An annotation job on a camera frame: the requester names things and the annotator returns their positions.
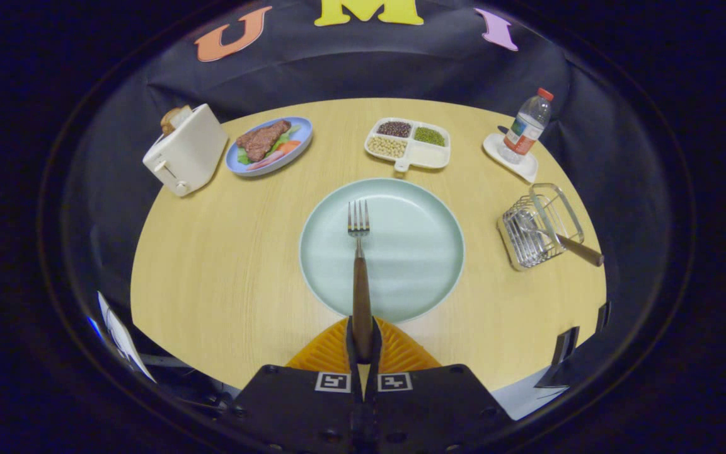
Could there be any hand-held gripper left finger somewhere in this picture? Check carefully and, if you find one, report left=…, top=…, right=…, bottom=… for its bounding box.
left=228, top=317, right=364, bottom=454

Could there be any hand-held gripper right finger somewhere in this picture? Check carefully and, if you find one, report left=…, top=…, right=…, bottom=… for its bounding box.
left=363, top=317, right=515, bottom=454

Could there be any wooden-handled metal fork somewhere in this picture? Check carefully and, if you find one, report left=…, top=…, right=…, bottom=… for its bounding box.
left=347, top=200, right=374, bottom=365

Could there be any wooden-handled metal spoon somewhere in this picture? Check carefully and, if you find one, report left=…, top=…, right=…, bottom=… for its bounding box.
left=517, top=211, right=605, bottom=267

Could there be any pale green round plate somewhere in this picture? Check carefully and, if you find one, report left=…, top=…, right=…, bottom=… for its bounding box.
left=299, top=178, right=466, bottom=324

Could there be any white divided snack tray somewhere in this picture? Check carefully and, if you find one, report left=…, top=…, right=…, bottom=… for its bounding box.
left=364, top=117, right=451, bottom=173

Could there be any pile of yellow beans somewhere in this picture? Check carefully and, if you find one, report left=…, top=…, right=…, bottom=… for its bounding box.
left=367, top=136, right=408, bottom=158

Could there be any blue oval plate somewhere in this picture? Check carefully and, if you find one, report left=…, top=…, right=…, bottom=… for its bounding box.
left=225, top=117, right=313, bottom=178

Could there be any pile of green beans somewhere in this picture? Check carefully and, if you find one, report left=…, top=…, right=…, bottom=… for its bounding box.
left=413, top=127, right=447, bottom=147

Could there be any green lettuce leaf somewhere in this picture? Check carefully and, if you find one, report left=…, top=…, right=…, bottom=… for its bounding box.
left=237, top=125, right=302, bottom=166

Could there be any pile of dark red beans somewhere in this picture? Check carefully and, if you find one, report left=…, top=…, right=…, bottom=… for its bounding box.
left=376, top=120, right=413, bottom=139

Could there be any brown steak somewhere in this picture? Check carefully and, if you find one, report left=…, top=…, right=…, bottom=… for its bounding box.
left=236, top=120, right=292, bottom=163

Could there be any white square coaster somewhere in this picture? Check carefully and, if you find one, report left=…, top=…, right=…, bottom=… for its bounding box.
left=482, top=132, right=539, bottom=184

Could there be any white toaster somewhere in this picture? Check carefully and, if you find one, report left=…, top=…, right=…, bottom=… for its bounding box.
left=142, top=103, right=229, bottom=197

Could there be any clear plastic water bottle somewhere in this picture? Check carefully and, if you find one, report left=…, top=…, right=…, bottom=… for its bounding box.
left=497, top=88, right=555, bottom=165

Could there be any toasted bread slice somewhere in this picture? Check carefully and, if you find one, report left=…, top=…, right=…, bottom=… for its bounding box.
left=160, top=105, right=193, bottom=136

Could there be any metal wire basket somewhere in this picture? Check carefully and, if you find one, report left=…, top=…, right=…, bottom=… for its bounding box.
left=497, top=183, right=585, bottom=272

